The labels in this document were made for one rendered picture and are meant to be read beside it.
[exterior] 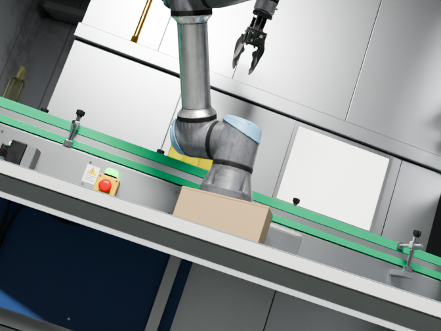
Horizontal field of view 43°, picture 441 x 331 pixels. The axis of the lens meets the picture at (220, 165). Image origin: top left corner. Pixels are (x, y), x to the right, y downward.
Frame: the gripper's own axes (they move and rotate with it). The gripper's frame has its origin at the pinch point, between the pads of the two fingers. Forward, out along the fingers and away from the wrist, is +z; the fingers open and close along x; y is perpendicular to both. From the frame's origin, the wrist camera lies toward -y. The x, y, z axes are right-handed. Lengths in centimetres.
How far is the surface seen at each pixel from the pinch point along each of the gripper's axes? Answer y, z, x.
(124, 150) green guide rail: 12, 39, -29
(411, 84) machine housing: -39, -19, 73
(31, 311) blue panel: 32, 94, -38
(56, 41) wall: -342, 36, -146
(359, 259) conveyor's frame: 8, 49, 63
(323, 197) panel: -16, 36, 49
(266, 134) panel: -21.7, 20.7, 20.0
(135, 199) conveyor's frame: 19, 52, -19
